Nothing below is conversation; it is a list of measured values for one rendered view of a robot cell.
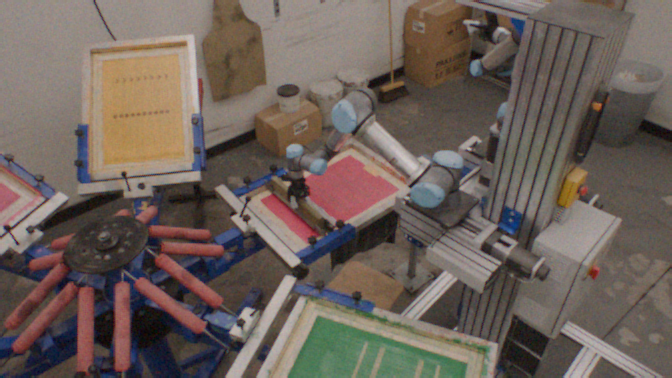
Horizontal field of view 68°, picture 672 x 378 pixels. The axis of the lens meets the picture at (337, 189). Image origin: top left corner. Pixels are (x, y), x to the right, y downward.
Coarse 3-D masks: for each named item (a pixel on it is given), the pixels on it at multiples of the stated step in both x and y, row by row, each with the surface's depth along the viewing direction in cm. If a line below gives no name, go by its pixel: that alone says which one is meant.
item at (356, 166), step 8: (344, 160) 283; (352, 160) 283; (328, 168) 278; (336, 168) 277; (352, 168) 277; (360, 168) 277; (312, 176) 273; (320, 176) 272; (360, 176) 271; (312, 192) 262; (264, 200) 258; (272, 200) 258; (280, 200) 258; (312, 200) 257; (320, 200) 257; (272, 208) 253; (280, 208) 253; (288, 208) 253; (280, 216) 249; (288, 216) 248
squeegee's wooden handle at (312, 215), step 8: (272, 184) 257; (280, 184) 251; (280, 192) 254; (296, 200) 242; (296, 208) 246; (304, 208) 239; (312, 208) 237; (312, 216) 235; (320, 216) 233; (320, 224) 234
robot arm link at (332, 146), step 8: (360, 88) 194; (368, 88) 196; (376, 96) 196; (376, 104) 196; (336, 136) 217; (344, 136) 216; (328, 144) 223; (336, 144) 221; (328, 152) 225; (336, 152) 226
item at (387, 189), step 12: (372, 180) 269; (384, 180) 268; (384, 192) 261; (324, 204) 255; (360, 204) 254; (372, 204) 254; (336, 216) 248; (348, 216) 247; (300, 228) 242; (312, 228) 242
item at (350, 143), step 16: (352, 144) 290; (384, 160) 276; (400, 176) 266; (256, 192) 261; (256, 208) 248; (384, 208) 246; (272, 224) 239; (352, 224) 238; (368, 224) 243; (288, 240) 231
